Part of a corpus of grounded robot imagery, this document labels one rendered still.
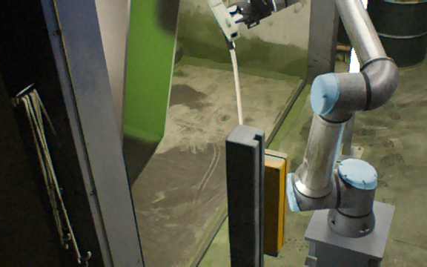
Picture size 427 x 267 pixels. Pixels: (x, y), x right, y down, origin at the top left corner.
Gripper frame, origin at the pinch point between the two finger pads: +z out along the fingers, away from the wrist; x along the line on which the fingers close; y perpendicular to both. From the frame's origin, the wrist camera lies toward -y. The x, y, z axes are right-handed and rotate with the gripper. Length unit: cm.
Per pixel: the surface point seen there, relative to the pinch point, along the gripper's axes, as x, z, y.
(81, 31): -42, 42, -63
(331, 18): 100, -102, 157
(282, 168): -92, 15, -54
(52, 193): -60, 68, -33
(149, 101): 42, 41, 81
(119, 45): 7.1, 38.4, -2.8
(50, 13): -46, 45, -74
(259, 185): -93, 21, -54
